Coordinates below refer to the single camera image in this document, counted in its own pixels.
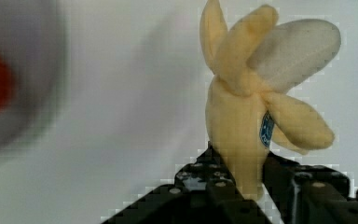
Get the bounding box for yellow plush peeled banana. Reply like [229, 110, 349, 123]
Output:
[200, 0, 341, 201]

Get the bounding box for grey round plate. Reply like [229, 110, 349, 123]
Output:
[0, 0, 65, 149]

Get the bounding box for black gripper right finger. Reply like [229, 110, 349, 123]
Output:
[263, 153, 358, 224]

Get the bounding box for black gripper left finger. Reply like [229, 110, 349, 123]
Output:
[102, 147, 272, 224]

